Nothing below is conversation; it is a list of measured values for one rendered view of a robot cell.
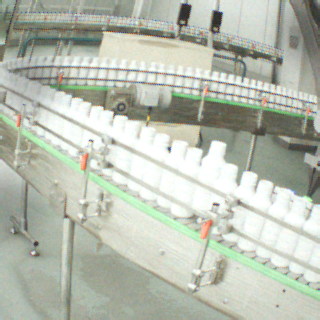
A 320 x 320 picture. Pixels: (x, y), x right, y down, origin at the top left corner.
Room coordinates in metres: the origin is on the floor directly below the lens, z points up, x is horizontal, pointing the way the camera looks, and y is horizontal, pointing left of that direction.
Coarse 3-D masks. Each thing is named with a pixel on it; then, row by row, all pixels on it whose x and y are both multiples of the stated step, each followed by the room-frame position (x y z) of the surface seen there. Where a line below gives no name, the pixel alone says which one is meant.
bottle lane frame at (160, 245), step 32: (0, 128) 2.02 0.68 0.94; (32, 160) 1.78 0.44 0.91; (64, 160) 1.63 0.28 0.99; (96, 192) 1.50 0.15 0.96; (96, 224) 1.49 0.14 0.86; (128, 224) 1.39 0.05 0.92; (160, 224) 1.32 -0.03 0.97; (128, 256) 1.38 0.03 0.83; (160, 256) 1.30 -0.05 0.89; (192, 256) 1.23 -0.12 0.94; (224, 256) 1.16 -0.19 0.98; (224, 288) 1.14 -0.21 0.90; (256, 288) 1.07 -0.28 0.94; (288, 288) 1.00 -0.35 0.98
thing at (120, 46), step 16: (112, 32) 6.04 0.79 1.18; (112, 48) 5.63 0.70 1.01; (128, 48) 5.52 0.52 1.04; (144, 48) 5.60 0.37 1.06; (160, 48) 5.68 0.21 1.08; (176, 48) 5.76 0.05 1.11; (192, 48) 5.84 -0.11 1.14; (208, 48) 5.96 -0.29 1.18; (128, 64) 5.53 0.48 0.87; (176, 64) 5.77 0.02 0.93; (192, 64) 5.86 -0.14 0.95; (208, 64) 5.95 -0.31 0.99; (160, 128) 5.76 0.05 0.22; (176, 128) 5.84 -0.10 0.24; (192, 128) 5.92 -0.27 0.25; (192, 144) 5.95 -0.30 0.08
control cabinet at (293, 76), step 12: (288, 24) 7.54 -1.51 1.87; (288, 36) 7.51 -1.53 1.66; (300, 36) 7.24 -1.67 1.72; (288, 48) 7.48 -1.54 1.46; (300, 48) 7.22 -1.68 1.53; (288, 60) 7.46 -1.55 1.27; (300, 60) 7.19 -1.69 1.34; (288, 72) 7.43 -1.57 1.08; (300, 72) 7.19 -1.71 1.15; (312, 72) 7.31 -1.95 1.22; (288, 84) 7.40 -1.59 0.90; (300, 84) 7.20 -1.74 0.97; (312, 84) 7.33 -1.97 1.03; (288, 144) 7.19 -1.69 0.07; (300, 144) 7.30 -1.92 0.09; (312, 144) 7.42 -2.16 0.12
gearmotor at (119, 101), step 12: (132, 84) 3.04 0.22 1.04; (144, 84) 3.09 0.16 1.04; (108, 96) 3.00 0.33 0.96; (120, 96) 2.97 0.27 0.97; (132, 96) 3.00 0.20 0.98; (144, 96) 2.98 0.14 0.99; (156, 96) 3.01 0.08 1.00; (168, 96) 3.08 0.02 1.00; (108, 108) 2.98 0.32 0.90; (120, 108) 2.97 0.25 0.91
